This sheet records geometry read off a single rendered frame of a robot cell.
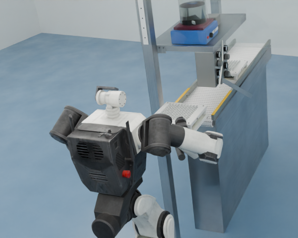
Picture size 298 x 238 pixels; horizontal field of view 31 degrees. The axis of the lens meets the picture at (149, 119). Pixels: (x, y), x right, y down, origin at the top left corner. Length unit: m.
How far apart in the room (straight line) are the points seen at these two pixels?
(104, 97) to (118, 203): 0.45
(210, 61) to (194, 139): 0.76
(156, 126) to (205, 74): 0.84
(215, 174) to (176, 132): 1.24
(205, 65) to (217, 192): 0.92
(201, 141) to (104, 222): 0.52
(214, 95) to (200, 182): 0.56
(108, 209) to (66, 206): 1.80
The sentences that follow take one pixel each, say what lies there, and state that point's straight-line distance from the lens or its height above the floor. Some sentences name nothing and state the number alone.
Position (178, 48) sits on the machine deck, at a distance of 2.86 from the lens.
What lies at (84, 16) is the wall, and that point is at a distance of 8.06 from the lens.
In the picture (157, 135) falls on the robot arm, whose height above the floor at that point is 1.26.
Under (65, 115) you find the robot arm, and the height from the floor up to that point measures 1.29.
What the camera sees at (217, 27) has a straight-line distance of 2.67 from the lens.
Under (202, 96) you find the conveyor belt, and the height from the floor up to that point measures 0.88.
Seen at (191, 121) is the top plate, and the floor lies 1.00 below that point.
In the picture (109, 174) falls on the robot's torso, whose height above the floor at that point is 1.13.
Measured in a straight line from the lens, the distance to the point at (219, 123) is 3.08.
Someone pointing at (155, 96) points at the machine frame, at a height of 1.05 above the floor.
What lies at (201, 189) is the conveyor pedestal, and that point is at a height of 0.32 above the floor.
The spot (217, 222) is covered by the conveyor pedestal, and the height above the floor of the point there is 0.08.
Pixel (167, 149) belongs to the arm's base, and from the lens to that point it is 2.07.
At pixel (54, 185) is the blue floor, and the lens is 4.36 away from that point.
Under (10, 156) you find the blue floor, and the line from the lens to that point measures 4.98.
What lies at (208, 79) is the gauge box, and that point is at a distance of 2.87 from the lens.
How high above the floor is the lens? 2.21
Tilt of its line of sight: 25 degrees down
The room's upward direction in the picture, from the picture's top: 8 degrees counter-clockwise
